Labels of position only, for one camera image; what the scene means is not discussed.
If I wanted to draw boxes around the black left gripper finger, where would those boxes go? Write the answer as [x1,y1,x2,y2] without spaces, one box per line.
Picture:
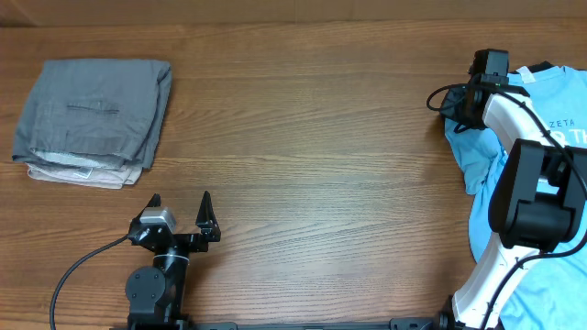
[146,193,161,208]
[195,191,219,235]

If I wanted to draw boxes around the light blue printed t-shirt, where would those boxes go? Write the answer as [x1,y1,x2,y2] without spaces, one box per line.
[443,65,587,330]

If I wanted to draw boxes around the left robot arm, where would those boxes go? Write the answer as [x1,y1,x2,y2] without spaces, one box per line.
[125,192,221,329]

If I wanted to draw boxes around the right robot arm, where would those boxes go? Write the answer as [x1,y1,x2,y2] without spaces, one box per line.
[428,49,586,329]

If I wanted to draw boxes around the black garment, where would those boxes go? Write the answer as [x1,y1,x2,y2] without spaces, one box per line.
[438,60,587,121]

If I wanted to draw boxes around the folded beige garment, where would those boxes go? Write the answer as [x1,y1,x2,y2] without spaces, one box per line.
[28,163,142,190]

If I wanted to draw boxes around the folded grey trousers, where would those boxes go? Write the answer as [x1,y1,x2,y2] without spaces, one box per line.
[12,59,172,170]

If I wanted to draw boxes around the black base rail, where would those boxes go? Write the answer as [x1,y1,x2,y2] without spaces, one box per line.
[115,314,456,330]

